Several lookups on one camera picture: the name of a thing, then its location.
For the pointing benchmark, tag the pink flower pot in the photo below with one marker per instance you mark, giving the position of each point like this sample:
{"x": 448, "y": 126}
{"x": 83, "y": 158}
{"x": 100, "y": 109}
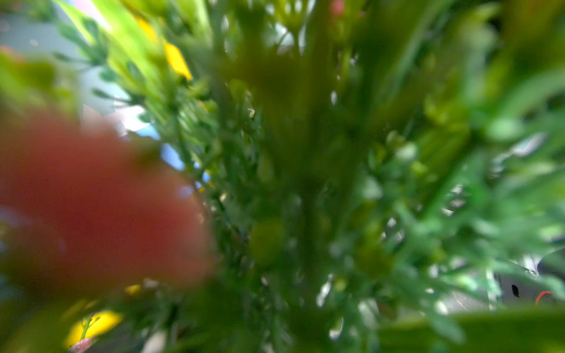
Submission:
{"x": 336, "y": 176}

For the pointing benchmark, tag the yellow rack pink blue shelves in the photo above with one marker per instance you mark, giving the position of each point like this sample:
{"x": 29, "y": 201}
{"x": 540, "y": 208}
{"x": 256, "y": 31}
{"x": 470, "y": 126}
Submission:
{"x": 84, "y": 333}

